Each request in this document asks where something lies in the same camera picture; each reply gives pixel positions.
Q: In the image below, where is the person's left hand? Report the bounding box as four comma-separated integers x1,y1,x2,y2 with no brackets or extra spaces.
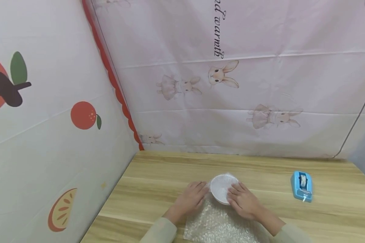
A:
172,181,210,217

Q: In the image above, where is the person's right hand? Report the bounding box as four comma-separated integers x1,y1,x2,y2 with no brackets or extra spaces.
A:
227,182,264,222

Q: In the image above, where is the clear bubble wrap sheet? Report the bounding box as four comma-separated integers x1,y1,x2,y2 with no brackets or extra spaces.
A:
183,172,272,243

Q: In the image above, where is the person's left forearm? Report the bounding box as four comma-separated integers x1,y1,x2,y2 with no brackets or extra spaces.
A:
139,209,185,243

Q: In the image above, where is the white round bowl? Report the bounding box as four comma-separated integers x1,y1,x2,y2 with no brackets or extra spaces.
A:
210,174,240,206

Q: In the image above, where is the blue tape dispenser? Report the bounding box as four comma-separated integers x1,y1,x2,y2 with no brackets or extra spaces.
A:
290,171,313,203

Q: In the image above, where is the person's right forearm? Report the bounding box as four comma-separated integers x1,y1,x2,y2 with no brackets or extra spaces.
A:
255,207,314,243

